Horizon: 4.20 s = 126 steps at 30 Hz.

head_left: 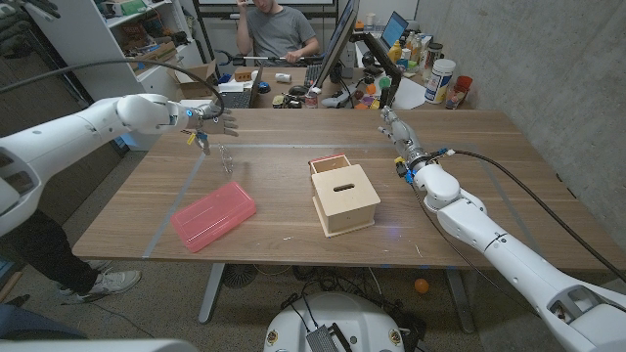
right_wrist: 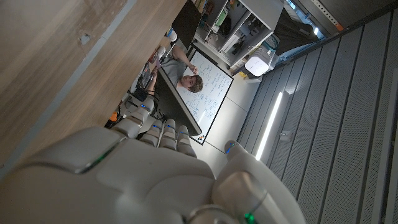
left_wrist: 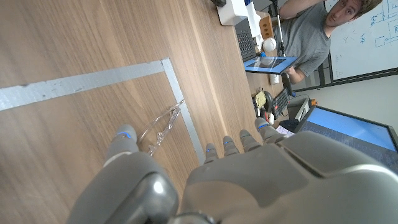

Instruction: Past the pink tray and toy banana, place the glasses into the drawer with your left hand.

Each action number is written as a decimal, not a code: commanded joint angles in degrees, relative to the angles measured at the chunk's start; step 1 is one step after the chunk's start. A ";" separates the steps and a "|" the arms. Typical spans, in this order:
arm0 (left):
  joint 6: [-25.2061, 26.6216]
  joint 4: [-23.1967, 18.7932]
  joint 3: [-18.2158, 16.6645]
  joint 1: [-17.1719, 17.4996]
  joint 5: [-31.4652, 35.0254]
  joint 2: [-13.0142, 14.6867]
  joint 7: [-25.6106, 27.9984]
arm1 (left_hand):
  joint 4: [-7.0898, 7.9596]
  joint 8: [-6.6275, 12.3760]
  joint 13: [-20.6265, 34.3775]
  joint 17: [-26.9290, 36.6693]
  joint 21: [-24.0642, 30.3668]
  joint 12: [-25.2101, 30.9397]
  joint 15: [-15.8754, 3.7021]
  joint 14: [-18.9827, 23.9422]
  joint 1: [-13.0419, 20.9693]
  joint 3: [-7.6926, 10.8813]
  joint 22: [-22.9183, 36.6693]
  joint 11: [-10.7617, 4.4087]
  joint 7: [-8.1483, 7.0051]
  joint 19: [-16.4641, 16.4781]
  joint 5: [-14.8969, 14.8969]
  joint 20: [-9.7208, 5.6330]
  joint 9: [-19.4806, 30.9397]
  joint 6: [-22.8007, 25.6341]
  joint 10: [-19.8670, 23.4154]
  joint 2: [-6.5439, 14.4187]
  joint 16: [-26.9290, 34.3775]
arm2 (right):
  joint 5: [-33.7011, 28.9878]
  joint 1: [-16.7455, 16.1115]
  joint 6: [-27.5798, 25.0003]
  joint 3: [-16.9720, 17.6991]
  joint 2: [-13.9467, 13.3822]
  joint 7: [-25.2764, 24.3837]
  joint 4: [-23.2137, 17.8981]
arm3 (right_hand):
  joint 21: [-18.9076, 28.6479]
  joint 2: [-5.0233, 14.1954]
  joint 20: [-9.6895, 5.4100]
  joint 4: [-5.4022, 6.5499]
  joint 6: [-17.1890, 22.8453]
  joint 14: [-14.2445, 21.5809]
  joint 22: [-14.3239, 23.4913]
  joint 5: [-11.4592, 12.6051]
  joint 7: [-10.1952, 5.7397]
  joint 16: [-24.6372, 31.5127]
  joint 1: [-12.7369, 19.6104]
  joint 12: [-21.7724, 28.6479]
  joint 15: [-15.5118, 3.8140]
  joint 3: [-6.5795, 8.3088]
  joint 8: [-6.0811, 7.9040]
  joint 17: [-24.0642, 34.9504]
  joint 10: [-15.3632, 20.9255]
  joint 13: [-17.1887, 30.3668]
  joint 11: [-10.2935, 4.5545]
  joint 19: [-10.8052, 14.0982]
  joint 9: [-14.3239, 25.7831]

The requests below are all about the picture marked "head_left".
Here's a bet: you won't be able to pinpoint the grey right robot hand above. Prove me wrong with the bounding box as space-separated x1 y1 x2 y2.
377 106 431 170

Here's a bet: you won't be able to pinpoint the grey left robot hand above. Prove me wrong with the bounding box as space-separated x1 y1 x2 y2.
198 103 241 138

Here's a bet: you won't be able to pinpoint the wooden drawer box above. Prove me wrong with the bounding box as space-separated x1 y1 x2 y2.
308 154 382 239

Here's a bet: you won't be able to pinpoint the pink plastic tray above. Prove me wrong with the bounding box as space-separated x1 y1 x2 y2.
169 181 257 254

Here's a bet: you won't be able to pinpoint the black open laptop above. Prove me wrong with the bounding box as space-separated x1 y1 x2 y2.
214 66 264 110

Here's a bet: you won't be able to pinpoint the open cardboard box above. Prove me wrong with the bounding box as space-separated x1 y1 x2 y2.
168 61 219 100

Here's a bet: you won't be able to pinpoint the white canister blue label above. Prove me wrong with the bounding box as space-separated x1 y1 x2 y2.
424 58 457 105

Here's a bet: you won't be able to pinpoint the red lidded jar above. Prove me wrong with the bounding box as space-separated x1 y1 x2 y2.
445 75 474 110

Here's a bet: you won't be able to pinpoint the black grabber stick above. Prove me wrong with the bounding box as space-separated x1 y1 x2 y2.
214 48 324 67

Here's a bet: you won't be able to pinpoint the dark jar black lid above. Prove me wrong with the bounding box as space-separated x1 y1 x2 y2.
425 42 444 69

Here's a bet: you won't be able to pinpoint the black keyboard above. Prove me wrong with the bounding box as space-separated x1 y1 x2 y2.
303 63 324 89

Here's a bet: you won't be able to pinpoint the seated person grey shirt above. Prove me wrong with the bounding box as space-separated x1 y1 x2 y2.
236 0 322 67

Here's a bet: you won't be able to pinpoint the black computer monitor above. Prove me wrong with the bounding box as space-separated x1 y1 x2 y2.
312 0 362 90

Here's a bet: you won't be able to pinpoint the round black floor fan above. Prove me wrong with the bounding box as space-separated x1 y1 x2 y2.
222 263 258 289

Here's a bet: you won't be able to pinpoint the white shelf unit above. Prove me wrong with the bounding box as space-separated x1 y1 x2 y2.
19 0 206 151

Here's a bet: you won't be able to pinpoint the grey table leg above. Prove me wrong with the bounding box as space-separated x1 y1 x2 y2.
444 267 476 334
198 262 226 325

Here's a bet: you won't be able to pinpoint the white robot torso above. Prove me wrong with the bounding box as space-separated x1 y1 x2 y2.
263 291 406 352

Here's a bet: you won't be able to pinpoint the standing person black trousers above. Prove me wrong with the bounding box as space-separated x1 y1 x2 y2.
0 209 142 304

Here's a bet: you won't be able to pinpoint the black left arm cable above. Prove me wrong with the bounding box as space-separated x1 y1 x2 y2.
0 57 226 119

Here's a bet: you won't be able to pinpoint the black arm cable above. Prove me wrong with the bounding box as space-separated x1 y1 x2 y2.
449 149 626 284
0 57 226 119

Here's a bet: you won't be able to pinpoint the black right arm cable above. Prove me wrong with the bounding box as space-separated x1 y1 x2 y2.
449 149 626 284

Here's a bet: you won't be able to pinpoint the whiteboard with black frame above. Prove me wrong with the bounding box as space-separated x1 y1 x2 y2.
193 0 338 21

